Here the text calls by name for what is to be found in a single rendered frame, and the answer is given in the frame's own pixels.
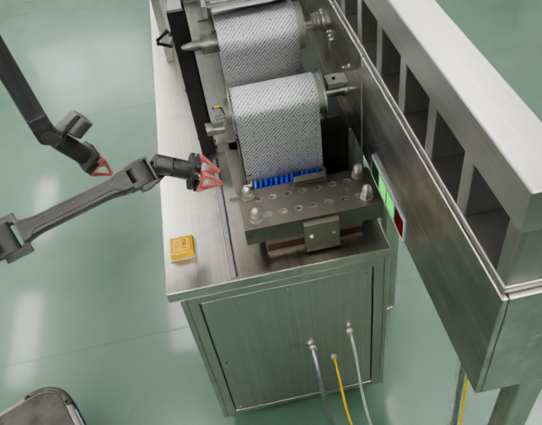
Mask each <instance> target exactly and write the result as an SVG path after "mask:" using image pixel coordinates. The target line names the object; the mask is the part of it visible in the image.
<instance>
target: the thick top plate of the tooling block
mask: <svg viewBox="0 0 542 425"><path fill-rule="evenodd" d="M362 169H363V177H362V178H361V179H360V180H355V179H353V178H352V177H351V172H352V169H351V170H347V171H342V172H338V173H334V174H329V175H326V180H323V181H319V182H314V183H310V184H306V185H301V186H295V185H294V182H288V183H285V184H280V185H276V186H268V187H264V188H260V189H255V190H252V191H253V194H254V196H255V198H254V200H253V201H251V202H244V201H243V200H242V192H240V193H237V196H238V200H239V208H240V212H241V217H242V221H243V225H244V233H245V238H246V241H247V245H253V244H258V243H261V242H266V241H270V240H274V239H281V238H286V237H290V236H294V235H298V234H304V231H303V222H305V221H309V220H314V219H318V218H325V217H329V216H334V215H338V217H339V219H340V226H342V225H347V224H351V223H358V222H362V221H367V220H370V219H375V218H382V217H383V216H384V200H383V198H382V197H381V195H380V193H379V190H378V187H377V186H376V184H375V182H374V180H373V177H372V175H371V173H370V171H369V168H368V167H362ZM366 184H369V185H370V186H371V187H372V190H373V199H372V200H371V201H368V202H365V201H363V200H362V199H361V197H360V195H361V192H362V187H363V186H364V185H366ZM253 207H257V208H259V210H260V213H261V215H262V217H263V221H262V222H261V223H259V224H252V223H251V222H250V211H251V209H252V208H253Z"/></svg>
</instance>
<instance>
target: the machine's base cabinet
mask: <svg viewBox="0 0 542 425"><path fill-rule="evenodd" d="M389 263H390V256H388V257H384V258H380V259H376V260H371V261H364V262H360V263H357V264H352V265H348V266H341V267H337V268H332V269H329V270H324V271H320V272H313V273H309V274H304V275H301V276H296V277H289V278H285V279H281V280H276V281H273V282H265V283H261V284H257V285H253V286H248V287H245V288H237V289H234V290H229V291H225V292H221V293H214V294H209V295H206V296H201V297H197V298H193V299H186V300H181V301H180V303H181V305H182V308H183V310H184V312H185V317H186V319H187V321H188V323H189V326H190V329H191V332H192V334H193V337H194V339H195V341H196V345H197V347H198V350H199V352H200V354H201V358H202V361H203V363H204V365H205V368H206V370H207V373H208V376H209V379H210V380H211V383H212V387H213V389H214V391H215V394H216V396H217V400H218V402H219V405H220V407H221V409H222V412H223V415H224V417H228V416H234V415H238V414H242V413H246V412H252V411H257V410H260V409H265V408H268V407H273V406H280V405H283V404H287V403H291V402H295V401H302V400H306V399H310V398H314V397H318V396H321V393H320V389H319V382H318V378H317V374H316V371H315V366H314V360H313V357H312V353H311V352H309V347H310V346H313V345H315V346H317V348H318V351H317V356H318V360H319V366H320V370H321V374H322V378H323V382H324V386H325V393H326V395H328V394H333V393H336V392H341V388H340V384H339V380H338V377H337V373H336V370H335V364H334V360H332V359H331V356H330V355H331V354H336V356H337V359H336V362H337V366H338V369H339V373H340V377H341V383H342V387H343V391H344V390H351V389H356V388H359V387H360V386H359V381H358V376H357V367H356V362H355V358H354V353H353V350H352V345H351V339H350V336H349V335H347V333H346V329H348V328H352V329H353V331H354V333H353V334H352V335H353V339H354V342H355V346H356V350H357V357H358V362H359V367H360V372H361V377H362V387H363V386H367V385H374V384H378V383H383V382H384V354H385V339H386V324H387V308H388V292H389Z"/></svg>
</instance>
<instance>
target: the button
mask: <svg viewBox="0 0 542 425"><path fill-rule="evenodd" d="M169 243H170V255H171V258H172V260H177V259H181V258H185V257H189V256H194V255H195V247H194V240H193V237H192V234H190V235H186V236H181V237H178V238H173V239H170V240H169Z"/></svg>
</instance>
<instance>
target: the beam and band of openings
mask: <svg viewBox="0 0 542 425"><path fill-rule="evenodd" d="M332 1H333V3H334V4H335V6H336V8H337V10H338V11H339V13H340V15H341V17H342V18H343V20H344V21H345V23H346V26H347V27H348V29H349V30H350V31H351V34H352V36H353V37H354V39H355V41H356V42H357V44H358V46H359V47H360V49H361V51H362V53H363V55H364V56H365V57H366V59H367V61H368V63H369V65H370V67H371V68H372V70H373V71H374V73H375V75H376V77H377V78H378V81H379V82H380V83H381V85H382V87H383V88H384V91H385V92H386V94H387V95H388V97H389V99H390V101H391V102H392V104H393V106H394V108H395V109H396V111H397V112H398V114H399V116H400V118H401V120H402V121H403V122H404V124H405V127H406V128H407V130H408V132H409V133H410V135H411V136H412V138H413V140H414V142H415V143H416V146H417V147H418V148H419V150H420V152H421V154H422V156H423V157H424V159H425V160H426V162H427V164H428V166H429V167H430V169H431V171H432V173H433V174H434V176H435V177H436V179H437V182H438V183H439V185H440V186H441V187H442V189H443V192H444V193H445V195H446V197H447V198H448V200H449V202H450V203H451V205H452V207H453V209H454V211H455V212H456V213H457V215H458V217H459V219H460V221H461V223H462V224H463V225H464V227H465V229H466V231H467V233H468V234H469V236H470V238H471V239H472V241H473V243H474V244H475V247H476V248H477V250H478V251H479V253H480V255H481V257H482V258H483V260H484V262H485V263H486V265H487V267H488V268H489V270H490V272H491V274H492V276H493V277H494V278H495V280H496V283H497V284H498V286H499V288H500V289H501V291H502V292H503V293H509V292H513V291H517V290H521V289H525V288H532V287H536V286H540V285H542V122H541V121H540V119H539V118H538V117H537V116H536V115H535V114H534V113H533V111H531V109H529V107H528V106H527V105H526V104H525V103H524V102H523V101H522V99H521V98H520V97H519V96H518V95H517V94H516V92H515V91H514V90H513V89H512V88H511V87H510V85H509V84H508V83H507V82H506V81H505V80H504V79H503V77H502V76H501V75H500V74H499V73H498V72H497V70H496V69H495V68H494V67H493V66H492V65H491V64H490V63H489V62H488V61H487V60H486V59H485V57H484V56H483V55H482V54H481V53H480V52H479V50H478V49H477V48H476V47H475V46H474V45H473V43H472V42H471V41H470V40H469V39H468V38H467V36H466V35H465V34H464V33H463V32H462V31H461V30H460V28H459V27H458V26H457V25H456V24H455V23H454V22H453V21H452V20H451V19H450V18H449V16H448V15H447V14H446V13H445V12H444V11H443V10H442V8H441V7H440V6H439V5H438V4H437V3H436V1H435V0H332Z"/></svg>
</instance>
